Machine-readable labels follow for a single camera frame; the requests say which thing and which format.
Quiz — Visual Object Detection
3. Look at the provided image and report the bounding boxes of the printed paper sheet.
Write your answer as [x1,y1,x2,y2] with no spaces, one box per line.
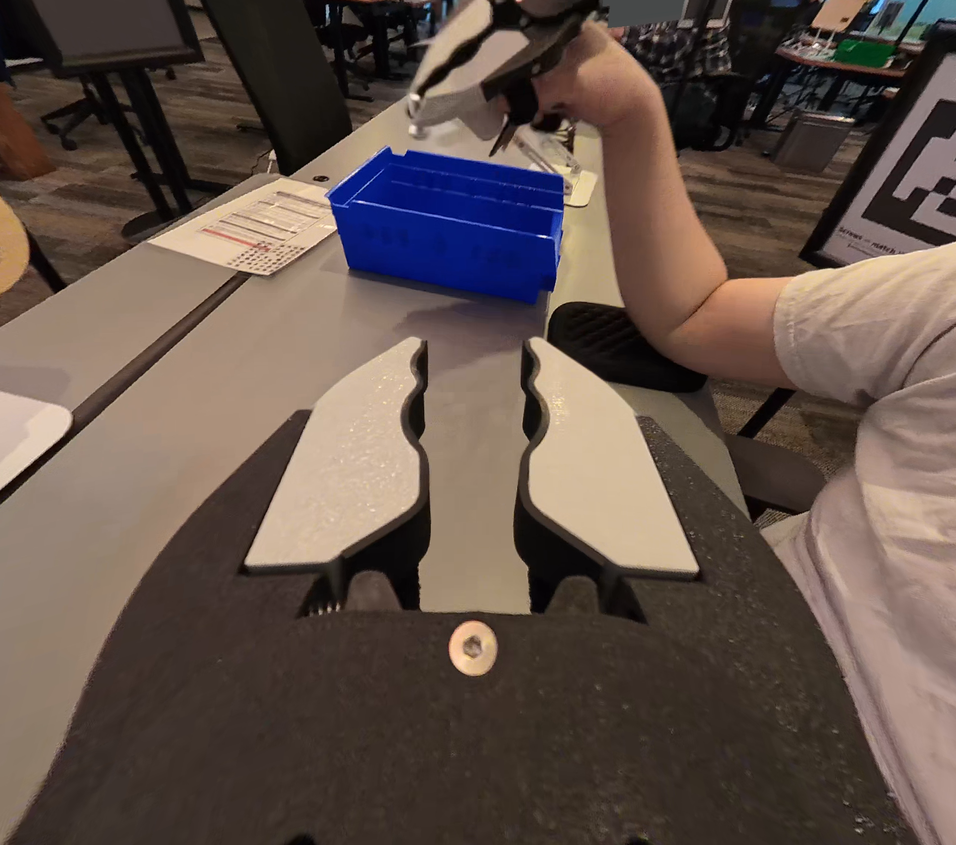
[148,179,339,277]

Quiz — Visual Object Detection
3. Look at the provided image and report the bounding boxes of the person's right hand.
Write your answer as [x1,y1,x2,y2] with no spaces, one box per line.
[534,25,663,130]

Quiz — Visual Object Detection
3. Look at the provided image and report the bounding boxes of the white flat object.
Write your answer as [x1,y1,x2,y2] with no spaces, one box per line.
[0,391,73,491]

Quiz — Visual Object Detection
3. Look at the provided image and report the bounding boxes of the tan board stand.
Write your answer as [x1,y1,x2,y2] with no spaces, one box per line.
[810,0,867,32]

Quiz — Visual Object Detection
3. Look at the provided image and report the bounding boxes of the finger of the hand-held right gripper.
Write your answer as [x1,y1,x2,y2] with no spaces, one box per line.
[407,0,524,108]
[411,40,545,142]

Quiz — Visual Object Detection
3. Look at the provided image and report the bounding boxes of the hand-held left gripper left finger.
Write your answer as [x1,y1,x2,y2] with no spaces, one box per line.
[243,336,433,577]

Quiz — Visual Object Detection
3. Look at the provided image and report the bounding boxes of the framed marker poster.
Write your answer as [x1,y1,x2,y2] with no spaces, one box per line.
[799,19,956,271]

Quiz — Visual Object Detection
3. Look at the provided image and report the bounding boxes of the green bin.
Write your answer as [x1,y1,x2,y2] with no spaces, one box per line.
[833,38,897,68]

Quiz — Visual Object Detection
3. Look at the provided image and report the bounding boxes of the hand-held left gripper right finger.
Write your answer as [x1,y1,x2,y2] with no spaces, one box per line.
[514,336,702,581]

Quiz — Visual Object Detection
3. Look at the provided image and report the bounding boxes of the person's right forearm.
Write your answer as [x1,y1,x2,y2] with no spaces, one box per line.
[595,109,799,389]

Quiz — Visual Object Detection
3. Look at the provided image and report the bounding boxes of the black easel stand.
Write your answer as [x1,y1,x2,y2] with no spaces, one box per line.
[63,64,225,241]

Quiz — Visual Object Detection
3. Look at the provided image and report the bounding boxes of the grey metal trash bin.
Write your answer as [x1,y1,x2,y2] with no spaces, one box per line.
[773,109,856,172]

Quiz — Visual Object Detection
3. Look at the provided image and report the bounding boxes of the black chair seat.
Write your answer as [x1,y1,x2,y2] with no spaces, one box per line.
[724,385,826,517]

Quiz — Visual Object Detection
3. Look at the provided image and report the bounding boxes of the blue plastic bin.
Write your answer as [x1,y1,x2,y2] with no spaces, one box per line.
[326,146,566,304]

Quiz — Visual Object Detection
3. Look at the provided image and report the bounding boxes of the clear acrylic stand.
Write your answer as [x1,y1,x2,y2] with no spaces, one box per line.
[515,128,598,207]

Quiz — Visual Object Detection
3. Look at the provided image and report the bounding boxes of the black office chair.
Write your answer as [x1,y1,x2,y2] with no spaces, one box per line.
[657,68,755,151]
[183,0,354,177]

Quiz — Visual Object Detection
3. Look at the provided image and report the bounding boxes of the brown wooden object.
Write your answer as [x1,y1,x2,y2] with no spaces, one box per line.
[0,87,57,181]

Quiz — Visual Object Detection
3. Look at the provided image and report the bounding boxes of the round wooden table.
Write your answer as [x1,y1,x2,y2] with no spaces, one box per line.
[0,199,68,297]

